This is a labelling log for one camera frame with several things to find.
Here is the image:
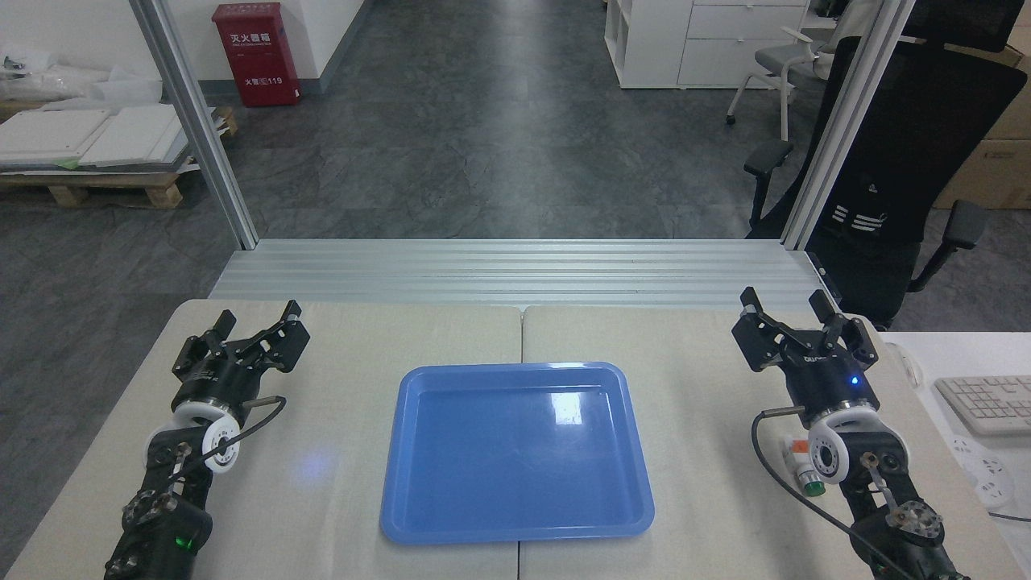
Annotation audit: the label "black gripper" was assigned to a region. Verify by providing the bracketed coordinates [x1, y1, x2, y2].
[172, 300, 312, 413]
[731, 286, 880, 416]

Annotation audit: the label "white switch part orange top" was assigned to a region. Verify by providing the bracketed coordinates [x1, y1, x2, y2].
[780, 435, 829, 498]

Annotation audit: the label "blue plastic tray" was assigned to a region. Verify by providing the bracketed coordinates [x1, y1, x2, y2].
[379, 361, 656, 546]

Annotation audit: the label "white keyboard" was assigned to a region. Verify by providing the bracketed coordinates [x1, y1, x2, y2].
[934, 374, 1031, 438]

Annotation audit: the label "wooden pallet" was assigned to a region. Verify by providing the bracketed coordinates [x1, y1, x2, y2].
[0, 105, 241, 211]

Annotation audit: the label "black office chair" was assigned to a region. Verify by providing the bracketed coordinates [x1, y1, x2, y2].
[742, 0, 1029, 332]

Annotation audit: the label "white power strip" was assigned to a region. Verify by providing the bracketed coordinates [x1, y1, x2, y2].
[946, 434, 1016, 509]

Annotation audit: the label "white flat boards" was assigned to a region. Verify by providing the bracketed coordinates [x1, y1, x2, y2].
[0, 102, 217, 172]

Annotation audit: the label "brown cardboard box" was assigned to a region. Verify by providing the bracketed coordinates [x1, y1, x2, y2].
[933, 42, 1031, 211]

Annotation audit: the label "white office chair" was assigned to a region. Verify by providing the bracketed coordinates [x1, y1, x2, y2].
[724, 0, 855, 143]

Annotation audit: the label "red fire extinguisher box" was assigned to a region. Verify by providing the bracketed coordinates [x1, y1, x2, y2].
[211, 2, 302, 109]

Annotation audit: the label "clear plastic bags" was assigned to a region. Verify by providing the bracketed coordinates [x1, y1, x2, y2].
[0, 47, 164, 107]

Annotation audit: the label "white cabinet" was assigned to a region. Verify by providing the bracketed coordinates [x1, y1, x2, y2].
[603, 0, 811, 90]

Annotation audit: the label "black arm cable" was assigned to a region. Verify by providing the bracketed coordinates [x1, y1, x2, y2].
[751, 406, 896, 580]
[165, 394, 288, 484]

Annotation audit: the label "silver aluminium post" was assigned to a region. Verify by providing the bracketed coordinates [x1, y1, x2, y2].
[780, 0, 917, 251]
[128, 0, 259, 251]

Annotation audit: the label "silver aluminium rail platform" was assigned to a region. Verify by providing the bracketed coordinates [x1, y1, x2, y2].
[207, 238, 843, 313]

